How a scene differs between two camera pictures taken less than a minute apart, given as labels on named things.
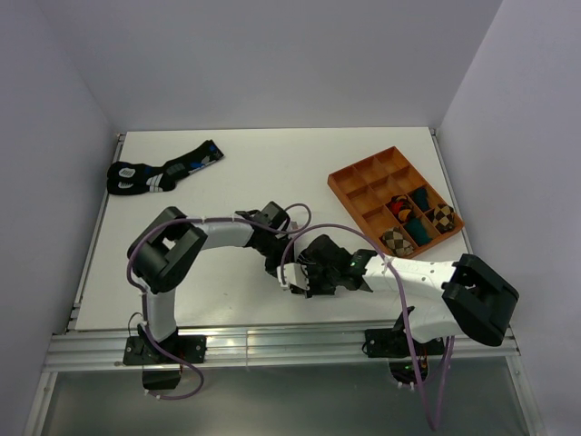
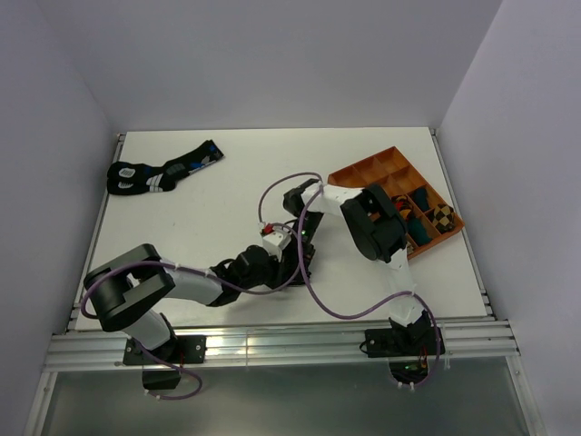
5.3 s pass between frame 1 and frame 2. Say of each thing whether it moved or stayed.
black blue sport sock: stayed
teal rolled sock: stayed
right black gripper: moved
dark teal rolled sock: stayed
